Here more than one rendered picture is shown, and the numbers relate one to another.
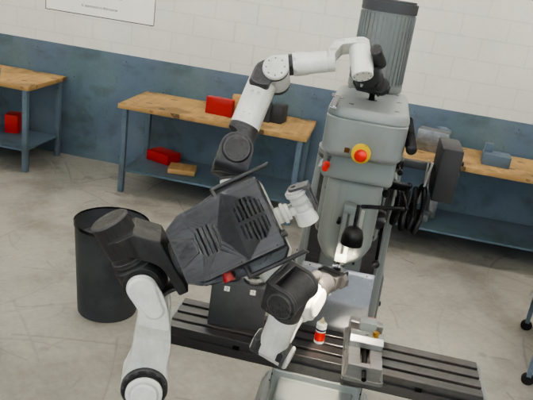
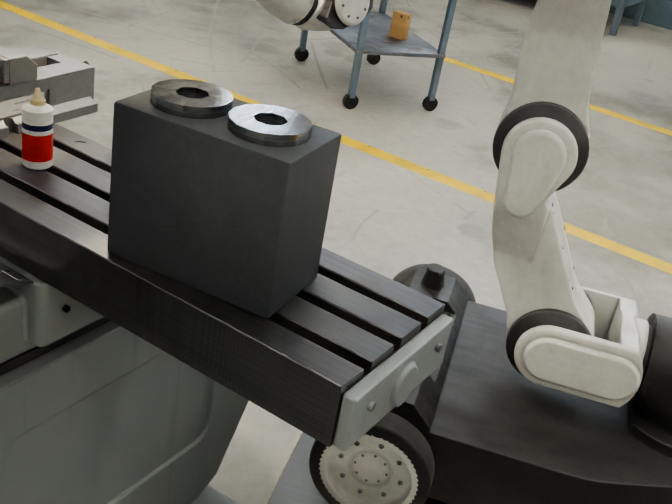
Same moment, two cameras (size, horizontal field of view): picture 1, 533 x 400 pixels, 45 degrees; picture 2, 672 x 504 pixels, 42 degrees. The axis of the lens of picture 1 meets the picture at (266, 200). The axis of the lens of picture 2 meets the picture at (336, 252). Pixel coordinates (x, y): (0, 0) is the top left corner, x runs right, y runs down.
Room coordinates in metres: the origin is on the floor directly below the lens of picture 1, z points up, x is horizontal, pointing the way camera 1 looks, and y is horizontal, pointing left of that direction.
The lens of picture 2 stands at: (3.02, 0.50, 1.45)
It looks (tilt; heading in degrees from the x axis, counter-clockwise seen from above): 28 degrees down; 201
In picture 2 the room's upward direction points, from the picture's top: 10 degrees clockwise
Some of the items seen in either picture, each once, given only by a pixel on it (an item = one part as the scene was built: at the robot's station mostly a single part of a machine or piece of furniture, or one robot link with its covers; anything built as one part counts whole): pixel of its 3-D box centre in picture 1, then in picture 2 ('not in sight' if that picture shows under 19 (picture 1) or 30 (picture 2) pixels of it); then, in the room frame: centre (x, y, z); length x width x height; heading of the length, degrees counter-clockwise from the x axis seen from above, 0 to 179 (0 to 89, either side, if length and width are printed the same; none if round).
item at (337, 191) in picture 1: (349, 214); not in sight; (2.15, -0.30, 1.47); 0.21 x 0.19 x 0.32; 82
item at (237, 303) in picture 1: (239, 298); (221, 189); (2.22, 0.05, 1.03); 0.22 x 0.12 x 0.20; 89
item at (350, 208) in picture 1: (345, 232); not in sight; (2.03, -0.29, 1.45); 0.04 x 0.04 x 0.21; 82
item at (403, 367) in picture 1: (321, 352); (32, 184); (2.14, -0.30, 0.89); 1.24 x 0.23 x 0.08; 82
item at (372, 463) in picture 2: not in sight; (371, 466); (1.95, 0.22, 0.50); 0.20 x 0.05 x 0.20; 100
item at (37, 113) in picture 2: (320, 329); (37, 126); (2.15, -0.28, 0.98); 0.04 x 0.04 x 0.11
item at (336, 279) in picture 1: (326, 282); not in sight; (2.06, -0.26, 1.23); 0.13 x 0.12 x 0.10; 60
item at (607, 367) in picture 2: not in sight; (578, 338); (1.64, 0.45, 0.68); 0.21 x 0.20 x 0.13; 100
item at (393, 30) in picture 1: (382, 44); not in sight; (2.39, -0.34, 2.05); 0.20 x 0.20 x 0.32
